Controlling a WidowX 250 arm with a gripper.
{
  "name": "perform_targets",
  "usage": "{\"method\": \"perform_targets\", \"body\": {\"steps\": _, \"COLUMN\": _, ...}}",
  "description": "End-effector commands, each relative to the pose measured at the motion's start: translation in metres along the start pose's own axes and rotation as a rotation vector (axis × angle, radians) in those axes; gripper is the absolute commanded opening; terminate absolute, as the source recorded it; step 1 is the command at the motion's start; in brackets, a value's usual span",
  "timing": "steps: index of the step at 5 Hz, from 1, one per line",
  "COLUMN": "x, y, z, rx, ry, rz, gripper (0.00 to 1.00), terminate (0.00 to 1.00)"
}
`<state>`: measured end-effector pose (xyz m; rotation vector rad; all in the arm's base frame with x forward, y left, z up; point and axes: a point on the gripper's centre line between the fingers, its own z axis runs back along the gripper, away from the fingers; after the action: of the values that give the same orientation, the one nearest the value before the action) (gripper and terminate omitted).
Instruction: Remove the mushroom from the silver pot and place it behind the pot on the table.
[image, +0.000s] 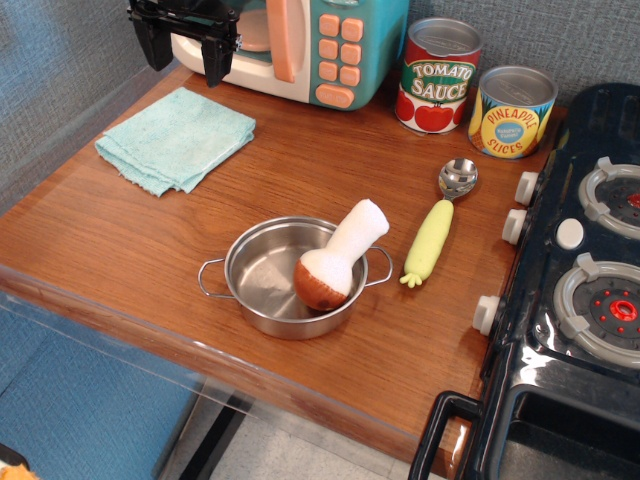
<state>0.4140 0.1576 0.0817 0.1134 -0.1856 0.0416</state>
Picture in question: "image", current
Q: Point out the plush brown white mushroom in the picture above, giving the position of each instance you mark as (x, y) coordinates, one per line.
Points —
(323, 277)

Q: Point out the silver metal pot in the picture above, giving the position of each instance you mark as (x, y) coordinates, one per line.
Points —
(257, 272)

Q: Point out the black toy stove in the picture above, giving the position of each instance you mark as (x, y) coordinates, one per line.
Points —
(561, 372)

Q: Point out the toy teal microwave oven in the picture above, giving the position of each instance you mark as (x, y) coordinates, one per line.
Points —
(333, 54)

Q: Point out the tomato sauce can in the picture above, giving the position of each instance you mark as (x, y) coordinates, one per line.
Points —
(440, 62)

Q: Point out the pineapple slices can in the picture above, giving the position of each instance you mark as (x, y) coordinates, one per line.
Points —
(512, 108)

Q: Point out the teal folded cloth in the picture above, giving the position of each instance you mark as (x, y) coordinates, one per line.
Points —
(175, 142)

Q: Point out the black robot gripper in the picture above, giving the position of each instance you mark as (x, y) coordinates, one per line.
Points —
(155, 21)

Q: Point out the spoon with green handle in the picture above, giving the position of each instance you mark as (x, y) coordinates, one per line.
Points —
(457, 178)

